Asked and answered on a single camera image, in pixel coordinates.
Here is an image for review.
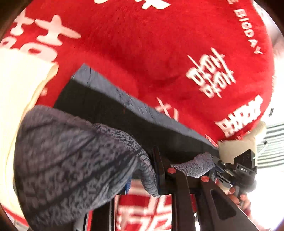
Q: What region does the person right hand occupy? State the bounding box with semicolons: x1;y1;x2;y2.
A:
227;187;251;212

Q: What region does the red blanket with white characters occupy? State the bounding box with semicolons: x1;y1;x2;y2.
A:
1;1;274;230

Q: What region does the cream folded cloth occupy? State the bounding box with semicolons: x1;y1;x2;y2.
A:
1;47;59;217

